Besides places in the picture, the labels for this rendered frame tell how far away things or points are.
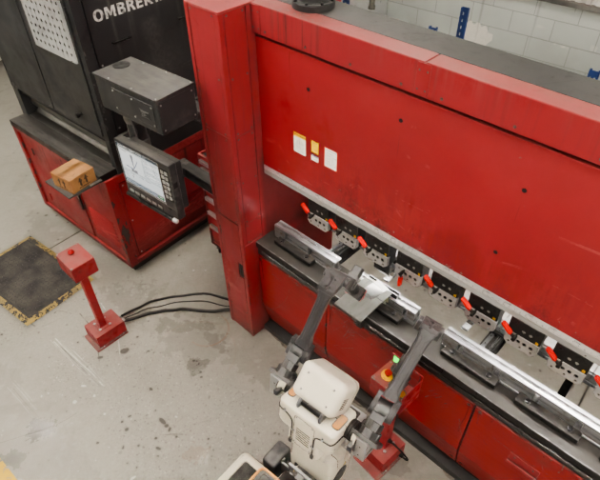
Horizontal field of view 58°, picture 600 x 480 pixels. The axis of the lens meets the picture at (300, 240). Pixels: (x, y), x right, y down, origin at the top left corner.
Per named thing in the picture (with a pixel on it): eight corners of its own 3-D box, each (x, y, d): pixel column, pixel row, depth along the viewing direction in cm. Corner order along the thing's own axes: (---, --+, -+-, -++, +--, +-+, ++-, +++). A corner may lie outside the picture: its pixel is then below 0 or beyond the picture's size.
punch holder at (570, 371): (544, 366, 231) (556, 342, 220) (553, 353, 236) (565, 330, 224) (579, 387, 223) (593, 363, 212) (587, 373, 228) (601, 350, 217)
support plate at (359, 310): (333, 304, 282) (333, 303, 282) (365, 277, 296) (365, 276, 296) (360, 322, 273) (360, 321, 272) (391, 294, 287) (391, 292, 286)
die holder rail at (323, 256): (274, 235, 340) (274, 224, 334) (281, 230, 343) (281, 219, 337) (334, 274, 314) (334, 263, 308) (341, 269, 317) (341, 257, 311)
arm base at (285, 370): (268, 370, 227) (289, 385, 221) (277, 352, 228) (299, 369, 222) (276, 370, 235) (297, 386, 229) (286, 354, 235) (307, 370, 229)
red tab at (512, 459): (505, 461, 264) (509, 454, 259) (507, 457, 265) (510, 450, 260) (533, 482, 256) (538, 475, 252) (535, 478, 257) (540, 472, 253)
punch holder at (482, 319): (463, 316, 252) (470, 292, 241) (472, 306, 256) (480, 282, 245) (491, 333, 244) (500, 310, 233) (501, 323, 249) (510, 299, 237)
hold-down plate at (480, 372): (439, 353, 272) (440, 350, 270) (445, 347, 275) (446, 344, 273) (493, 390, 257) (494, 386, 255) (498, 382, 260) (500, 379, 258)
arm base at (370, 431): (350, 430, 206) (375, 450, 201) (360, 412, 207) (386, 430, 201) (356, 430, 214) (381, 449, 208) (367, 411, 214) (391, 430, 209)
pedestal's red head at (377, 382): (369, 389, 282) (371, 370, 270) (390, 371, 290) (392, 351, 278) (398, 415, 271) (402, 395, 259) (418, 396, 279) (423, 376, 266)
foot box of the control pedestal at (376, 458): (351, 457, 323) (353, 448, 315) (380, 430, 335) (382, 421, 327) (376, 482, 312) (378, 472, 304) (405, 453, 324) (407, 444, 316)
